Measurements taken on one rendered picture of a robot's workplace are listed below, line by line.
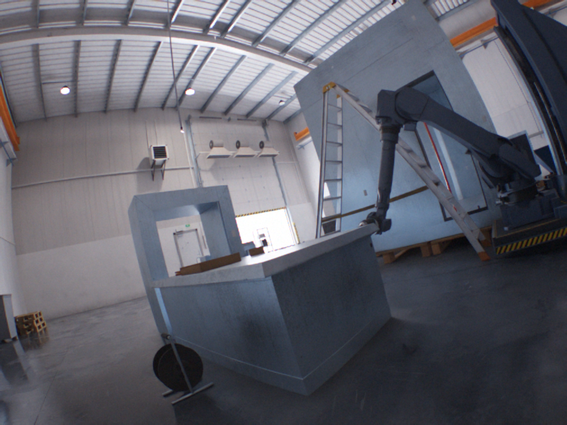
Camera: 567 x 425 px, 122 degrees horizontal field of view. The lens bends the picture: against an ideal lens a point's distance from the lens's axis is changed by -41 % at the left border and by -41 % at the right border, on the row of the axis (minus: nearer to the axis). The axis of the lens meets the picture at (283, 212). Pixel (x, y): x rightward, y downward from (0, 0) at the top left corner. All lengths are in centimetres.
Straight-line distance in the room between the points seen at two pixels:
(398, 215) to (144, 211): 306
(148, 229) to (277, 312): 205
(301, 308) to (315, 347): 21
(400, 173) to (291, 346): 281
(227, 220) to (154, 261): 102
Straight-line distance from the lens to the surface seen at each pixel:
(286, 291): 112
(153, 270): 286
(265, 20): 1036
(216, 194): 327
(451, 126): 221
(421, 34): 380
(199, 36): 988
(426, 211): 346
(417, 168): 267
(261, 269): 101
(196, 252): 1135
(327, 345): 132
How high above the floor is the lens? 71
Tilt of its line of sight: 6 degrees up
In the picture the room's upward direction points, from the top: 16 degrees counter-clockwise
